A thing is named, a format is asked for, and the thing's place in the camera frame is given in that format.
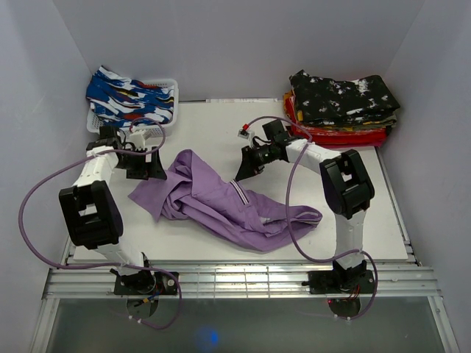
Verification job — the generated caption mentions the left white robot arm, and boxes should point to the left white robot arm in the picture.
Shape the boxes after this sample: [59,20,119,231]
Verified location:
[59,126,167,294]

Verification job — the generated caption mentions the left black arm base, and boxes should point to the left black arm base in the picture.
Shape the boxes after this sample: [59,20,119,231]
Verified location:
[111,270,179,296]

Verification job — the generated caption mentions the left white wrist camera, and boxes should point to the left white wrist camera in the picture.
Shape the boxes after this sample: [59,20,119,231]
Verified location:
[127,129,151,151]

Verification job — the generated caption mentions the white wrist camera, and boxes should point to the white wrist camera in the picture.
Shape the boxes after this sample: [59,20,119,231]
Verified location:
[238,124,255,142]
[127,129,151,151]

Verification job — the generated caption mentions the red folded trousers stack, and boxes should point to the red folded trousers stack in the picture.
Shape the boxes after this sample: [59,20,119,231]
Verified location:
[283,92,387,149]

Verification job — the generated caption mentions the purple cable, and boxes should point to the purple cable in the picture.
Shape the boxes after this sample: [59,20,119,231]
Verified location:
[17,117,183,329]
[244,116,377,321]

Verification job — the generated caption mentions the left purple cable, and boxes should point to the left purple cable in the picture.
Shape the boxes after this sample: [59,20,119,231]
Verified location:
[17,117,183,329]

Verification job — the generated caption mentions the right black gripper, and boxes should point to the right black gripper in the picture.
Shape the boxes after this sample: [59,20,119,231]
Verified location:
[235,143,275,182]

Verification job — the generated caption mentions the blue patterned trousers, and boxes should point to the blue patterned trousers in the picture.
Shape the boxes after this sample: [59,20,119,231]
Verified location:
[85,66,177,128]

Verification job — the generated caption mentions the purple trousers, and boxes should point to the purple trousers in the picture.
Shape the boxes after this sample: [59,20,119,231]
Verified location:
[129,149,322,252]

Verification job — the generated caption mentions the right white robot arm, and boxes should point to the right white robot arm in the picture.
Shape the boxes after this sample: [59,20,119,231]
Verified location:
[236,116,375,292]

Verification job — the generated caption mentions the aluminium rail frame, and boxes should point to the aluminium rail frame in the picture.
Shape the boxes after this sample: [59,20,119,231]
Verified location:
[30,240,459,352]

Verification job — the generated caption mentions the white plastic basket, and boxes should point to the white plastic basket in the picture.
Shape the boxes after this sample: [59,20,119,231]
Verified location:
[86,79,180,136]

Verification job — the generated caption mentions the black white patterned folded trousers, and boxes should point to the black white patterned folded trousers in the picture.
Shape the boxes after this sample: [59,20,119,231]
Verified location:
[289,70,400,129]

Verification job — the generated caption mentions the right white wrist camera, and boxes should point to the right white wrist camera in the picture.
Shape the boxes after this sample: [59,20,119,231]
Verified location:
[238,124,255,142]

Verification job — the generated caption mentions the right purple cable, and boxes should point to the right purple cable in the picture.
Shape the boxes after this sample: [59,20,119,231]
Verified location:
[244,116,377,321]

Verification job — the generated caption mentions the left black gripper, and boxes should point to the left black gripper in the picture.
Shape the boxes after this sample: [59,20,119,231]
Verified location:
[116,146,167,180]

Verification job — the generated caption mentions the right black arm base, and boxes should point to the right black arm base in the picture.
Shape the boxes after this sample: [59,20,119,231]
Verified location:
[301,270,376,294]

